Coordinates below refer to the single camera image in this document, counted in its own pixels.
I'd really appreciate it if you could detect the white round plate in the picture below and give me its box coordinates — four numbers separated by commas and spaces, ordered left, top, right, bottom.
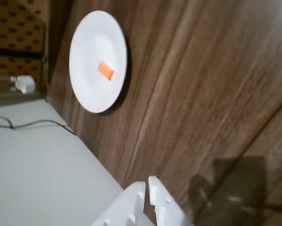
68, 9, 128, 114

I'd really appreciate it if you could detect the brown pegboard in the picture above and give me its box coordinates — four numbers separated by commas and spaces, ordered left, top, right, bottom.
0, 0, 47, 95

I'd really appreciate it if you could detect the orange lego block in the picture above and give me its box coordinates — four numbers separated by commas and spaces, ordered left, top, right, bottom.
97, 61, 115, 81

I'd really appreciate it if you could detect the white power adapter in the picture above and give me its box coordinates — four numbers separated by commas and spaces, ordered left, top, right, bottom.
10, 74, 36, 95

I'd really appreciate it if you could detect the black bar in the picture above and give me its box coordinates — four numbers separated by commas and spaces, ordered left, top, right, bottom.
0, 48, 48, 64

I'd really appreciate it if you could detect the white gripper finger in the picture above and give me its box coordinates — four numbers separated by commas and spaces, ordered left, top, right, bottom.
91, 180, 146, 226
148, 175, 194, 226

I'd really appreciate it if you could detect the grey cable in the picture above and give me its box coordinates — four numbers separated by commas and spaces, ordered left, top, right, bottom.
0, 114, 77, 137

